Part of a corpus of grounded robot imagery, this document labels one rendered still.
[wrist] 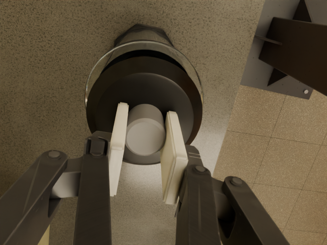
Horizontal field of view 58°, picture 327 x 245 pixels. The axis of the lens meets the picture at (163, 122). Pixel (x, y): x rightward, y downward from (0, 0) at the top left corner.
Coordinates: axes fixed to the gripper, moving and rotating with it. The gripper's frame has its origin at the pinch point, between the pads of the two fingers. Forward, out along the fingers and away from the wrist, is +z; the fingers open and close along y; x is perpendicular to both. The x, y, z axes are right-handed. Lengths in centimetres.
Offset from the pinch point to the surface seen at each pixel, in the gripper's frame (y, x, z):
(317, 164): 112, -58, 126
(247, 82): 56, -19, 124
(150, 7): -0.6, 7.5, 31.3
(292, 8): 65, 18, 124
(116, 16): -5.4, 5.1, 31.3
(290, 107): 83, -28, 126
